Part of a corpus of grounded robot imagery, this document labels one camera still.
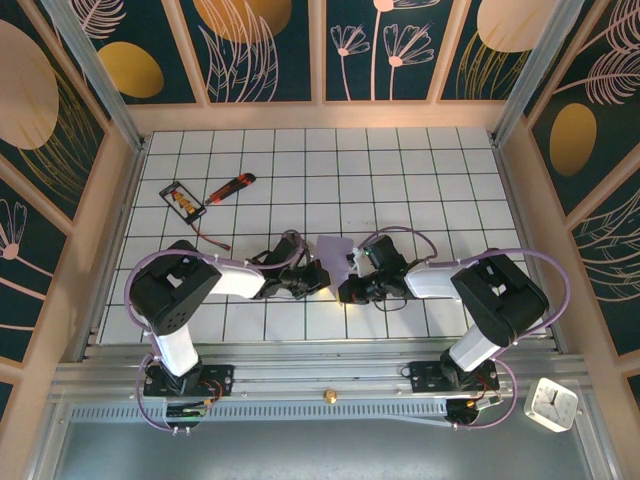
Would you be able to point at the small controller board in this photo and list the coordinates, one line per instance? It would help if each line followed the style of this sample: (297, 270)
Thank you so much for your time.
(185, 411)

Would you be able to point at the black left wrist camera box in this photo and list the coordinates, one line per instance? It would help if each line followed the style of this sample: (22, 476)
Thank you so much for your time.
(287, 250)

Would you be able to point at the wall panel, single pink flower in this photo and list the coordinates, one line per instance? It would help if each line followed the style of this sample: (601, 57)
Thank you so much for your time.
(20, 280)

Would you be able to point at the wall panel, large cream circle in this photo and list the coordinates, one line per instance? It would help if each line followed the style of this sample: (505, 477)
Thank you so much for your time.
(25, 90)

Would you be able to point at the aluminium corner post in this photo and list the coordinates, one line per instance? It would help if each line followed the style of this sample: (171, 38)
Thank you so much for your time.
(95, 70)
(530, 75)

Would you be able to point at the lilac paper sheet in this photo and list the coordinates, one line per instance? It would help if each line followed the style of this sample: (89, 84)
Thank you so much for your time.
(334, 255)

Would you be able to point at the aluminium frame beam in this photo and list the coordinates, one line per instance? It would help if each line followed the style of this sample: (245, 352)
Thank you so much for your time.
(320, 372)

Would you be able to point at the aluminium side rail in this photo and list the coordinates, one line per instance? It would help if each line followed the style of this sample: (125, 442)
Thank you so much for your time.
(112, 250)
(530, 225)

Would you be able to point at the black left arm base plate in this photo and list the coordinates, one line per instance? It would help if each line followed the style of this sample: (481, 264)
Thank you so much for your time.
(220, 380)

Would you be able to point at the wall panel, gold circle, leaves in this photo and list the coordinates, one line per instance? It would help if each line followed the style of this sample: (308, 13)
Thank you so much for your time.
(240, 20)

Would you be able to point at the wall panel, pink leaf outlines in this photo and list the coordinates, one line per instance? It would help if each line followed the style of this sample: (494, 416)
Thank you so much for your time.
(610, 260)

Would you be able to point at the red and black utility knife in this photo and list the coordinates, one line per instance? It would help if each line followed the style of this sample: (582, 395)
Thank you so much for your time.
(230, 189)

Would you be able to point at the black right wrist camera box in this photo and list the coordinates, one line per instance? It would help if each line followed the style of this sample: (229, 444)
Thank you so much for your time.
(385, 252)

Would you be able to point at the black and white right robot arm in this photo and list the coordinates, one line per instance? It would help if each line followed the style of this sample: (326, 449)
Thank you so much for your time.
(500, 295)

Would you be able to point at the black battery pack, red lead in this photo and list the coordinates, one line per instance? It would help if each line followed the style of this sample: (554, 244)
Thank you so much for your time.
(182, 201)

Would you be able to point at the wall panel, gold oval, branch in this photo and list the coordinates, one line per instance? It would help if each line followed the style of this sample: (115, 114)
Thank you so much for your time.
(575, 140)

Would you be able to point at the wall panel, feather, gold oval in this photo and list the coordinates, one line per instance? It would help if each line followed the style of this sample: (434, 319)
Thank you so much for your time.
(130, 70)

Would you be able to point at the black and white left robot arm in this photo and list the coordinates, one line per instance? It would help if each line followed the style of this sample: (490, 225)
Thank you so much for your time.
(175, 290)

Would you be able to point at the brass knob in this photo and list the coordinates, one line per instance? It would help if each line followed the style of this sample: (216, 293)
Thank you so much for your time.
(329, 396)

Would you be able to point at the white square clock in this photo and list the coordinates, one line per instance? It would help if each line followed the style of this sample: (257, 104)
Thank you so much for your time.
(550, 405)

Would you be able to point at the wall panel, cream circle, gold lines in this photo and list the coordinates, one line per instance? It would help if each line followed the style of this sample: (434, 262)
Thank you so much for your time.
(500, 25)

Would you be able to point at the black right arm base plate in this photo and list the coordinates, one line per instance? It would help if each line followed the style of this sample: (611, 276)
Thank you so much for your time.
(425, 376)

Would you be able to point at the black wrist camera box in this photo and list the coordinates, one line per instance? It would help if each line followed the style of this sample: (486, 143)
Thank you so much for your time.
(287, 250)
(385, 252)

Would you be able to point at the wall panel, pink flowers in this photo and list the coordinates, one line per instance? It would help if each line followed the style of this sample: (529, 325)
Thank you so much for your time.
(360, 75)

